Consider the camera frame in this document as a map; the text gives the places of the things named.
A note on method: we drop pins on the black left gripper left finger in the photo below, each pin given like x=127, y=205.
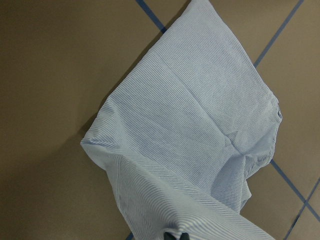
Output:
x=168, y=236

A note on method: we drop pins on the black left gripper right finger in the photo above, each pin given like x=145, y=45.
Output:
x=184, y=236

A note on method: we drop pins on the blue striped button shirt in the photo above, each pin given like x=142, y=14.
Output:
x=182, y=133

